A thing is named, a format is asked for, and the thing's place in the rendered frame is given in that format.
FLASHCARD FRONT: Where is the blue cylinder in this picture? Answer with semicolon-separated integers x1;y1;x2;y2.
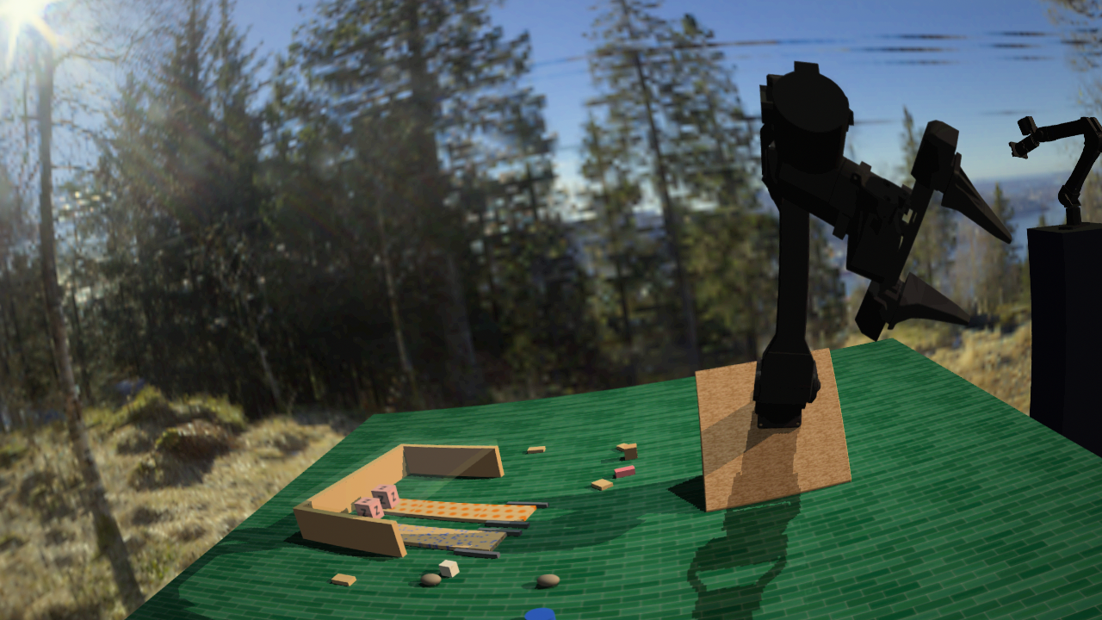
525;608;557;620

